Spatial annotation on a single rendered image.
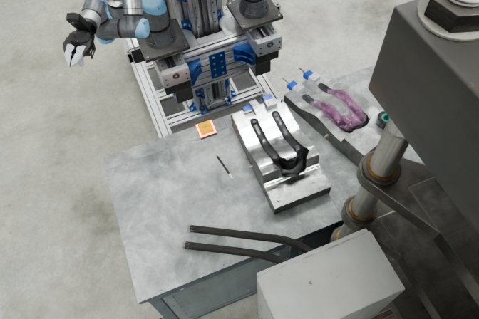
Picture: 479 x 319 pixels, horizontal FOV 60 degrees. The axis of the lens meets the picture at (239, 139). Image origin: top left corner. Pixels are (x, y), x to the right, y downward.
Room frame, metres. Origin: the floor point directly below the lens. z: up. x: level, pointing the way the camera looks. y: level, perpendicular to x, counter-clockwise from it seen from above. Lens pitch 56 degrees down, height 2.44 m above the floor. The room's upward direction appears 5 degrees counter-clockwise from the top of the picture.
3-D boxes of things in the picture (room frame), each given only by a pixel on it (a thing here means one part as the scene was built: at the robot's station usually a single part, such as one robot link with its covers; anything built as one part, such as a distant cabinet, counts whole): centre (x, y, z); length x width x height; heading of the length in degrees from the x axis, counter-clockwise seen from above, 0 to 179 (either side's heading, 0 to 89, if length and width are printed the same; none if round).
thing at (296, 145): (0.99, -0.17, 0.92); 0.35 x 0.16 x 0.09; 18
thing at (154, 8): (1.56, 0.35, 1.20); 0.13 x 0.12 x 0.14; 83
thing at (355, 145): (1.16, -0.49, 0.86); 0.50 x 0.26 x 0.11; 35
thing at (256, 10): (1.72, -0.13, 1.09); 0.15 x 0.15 x 0.10
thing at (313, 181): (0.97, -0.17, 0.87); 0.50 x 0.26 x 0.14; 18
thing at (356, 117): (1.16, -0.48, 0.90); 0.26 x 0.18 x 0.08; 35
